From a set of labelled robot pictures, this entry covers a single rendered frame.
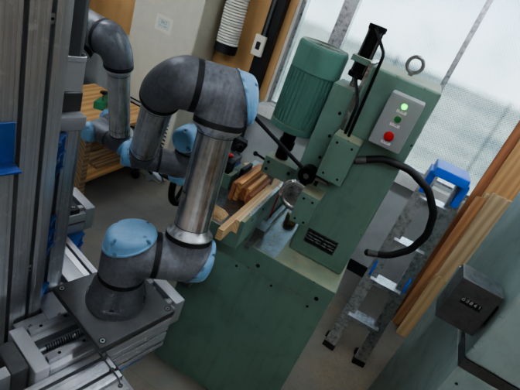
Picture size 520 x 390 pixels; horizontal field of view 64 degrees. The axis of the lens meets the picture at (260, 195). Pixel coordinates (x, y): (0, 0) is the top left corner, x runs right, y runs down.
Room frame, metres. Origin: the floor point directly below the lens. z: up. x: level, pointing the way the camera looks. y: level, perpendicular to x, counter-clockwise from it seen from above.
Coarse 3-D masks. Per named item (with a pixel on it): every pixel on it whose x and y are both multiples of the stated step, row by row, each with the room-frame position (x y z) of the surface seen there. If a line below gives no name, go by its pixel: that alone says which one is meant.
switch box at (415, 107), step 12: (396, 96) 1.25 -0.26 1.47; (408, 96) 1.28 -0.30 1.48; (384, 108) 1.26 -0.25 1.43; (396, 108) 1.25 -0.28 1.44; (408, 108) 1.24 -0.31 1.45; (420, 108) 1.23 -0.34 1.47; (384, 120) 1.25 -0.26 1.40; (408, 120) 1.24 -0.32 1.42; (372, 132) 1.26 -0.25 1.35; (384, 132) 1.25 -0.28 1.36; (396, 132) 1.24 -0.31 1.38; (408, 132) 1.24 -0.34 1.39; (384, 144) 1.24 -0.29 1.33; (396, 144) 1.24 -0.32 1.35
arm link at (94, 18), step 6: (90, 12) 1.32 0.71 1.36; (90, 18) 1.30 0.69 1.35; (96, 18) 1.30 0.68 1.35; (102, 18) 1.31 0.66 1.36; (90, 24) 1.28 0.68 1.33; (96, 24) 1.28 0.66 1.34; (90, 30) 1.27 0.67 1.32; (90, 36) 1.26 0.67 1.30; (84, 42) 1.27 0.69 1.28; (90, 42) 1.27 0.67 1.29; (84, 48) 1.27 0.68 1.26; (90, 48) 1.28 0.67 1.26; (90, 54) 1.29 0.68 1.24
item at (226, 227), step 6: (276, 180) 1.56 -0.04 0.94; (270, 186) 1.48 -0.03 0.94; (252, 198) 1.34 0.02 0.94; (246, 204) 1.28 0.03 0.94; (240, 210) 1.23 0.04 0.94; (234, 216) 1.18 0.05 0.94; (228, 222) 1.13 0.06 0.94; (222, 228) 1.08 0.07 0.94; (228, 228) 1.12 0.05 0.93; (216, 234) 1.08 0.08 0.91; (222, 234) 1.08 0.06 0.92
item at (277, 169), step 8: (272, 152) 1.51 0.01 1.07; (264, 160) 1.46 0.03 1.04; (272, 160) 1.45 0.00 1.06; (280, 160) 1.46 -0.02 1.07; (288, 160) 1.49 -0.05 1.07; (264, 168) 1.46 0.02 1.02; (272, 168) 1.45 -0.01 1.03; (280, 168) 1.45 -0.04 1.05; (288, 168) 1.44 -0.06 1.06; (296, 168) 1.45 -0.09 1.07; (272, 176) 1.48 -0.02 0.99; (280, 176) 1.44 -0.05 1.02
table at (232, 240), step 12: (228, 192) 1.39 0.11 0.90; (216, 204) 1.27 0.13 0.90; (228, 204) 1.30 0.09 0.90; (240, 204) 1.33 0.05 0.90; (276, 204) 1.53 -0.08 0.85; (228, 216) 1.23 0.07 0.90; (264, 216) 1.39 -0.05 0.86; (216, 228) 1.16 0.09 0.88; (252, 228) 1.28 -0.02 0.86; (228, 240) 1.15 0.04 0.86; (240, 240) 1.17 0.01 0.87
